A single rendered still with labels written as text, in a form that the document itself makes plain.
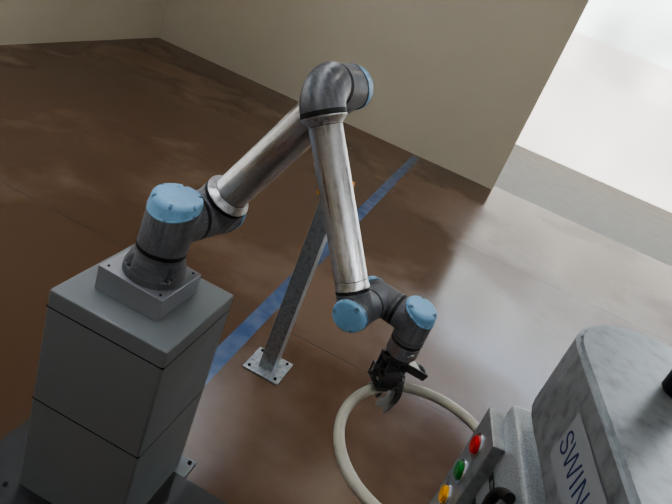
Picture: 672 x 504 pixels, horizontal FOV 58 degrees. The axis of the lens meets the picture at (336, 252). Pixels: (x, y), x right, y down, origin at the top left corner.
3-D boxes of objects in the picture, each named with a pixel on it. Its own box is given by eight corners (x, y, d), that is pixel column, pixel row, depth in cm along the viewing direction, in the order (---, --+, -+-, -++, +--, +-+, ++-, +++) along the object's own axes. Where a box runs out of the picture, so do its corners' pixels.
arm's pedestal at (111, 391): (-6, 488, 205) (20, 287, 168) (93, 405, 249) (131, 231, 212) (116, 564, 198) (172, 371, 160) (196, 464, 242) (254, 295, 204)
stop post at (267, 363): (292, 365, 316) (367, 182, 268) (276, 385, 298) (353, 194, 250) (259, 347, 319) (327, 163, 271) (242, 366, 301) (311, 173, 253)
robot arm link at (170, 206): (125, 235, 175) (139, 183, 167) (168, 225, 189) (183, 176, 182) (161, 264, 169) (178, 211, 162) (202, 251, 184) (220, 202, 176)
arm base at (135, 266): (110, 272, 174) (117, 243, 170) (139, 246, 191) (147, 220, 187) (170, 298, 174) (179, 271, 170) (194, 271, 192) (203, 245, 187)
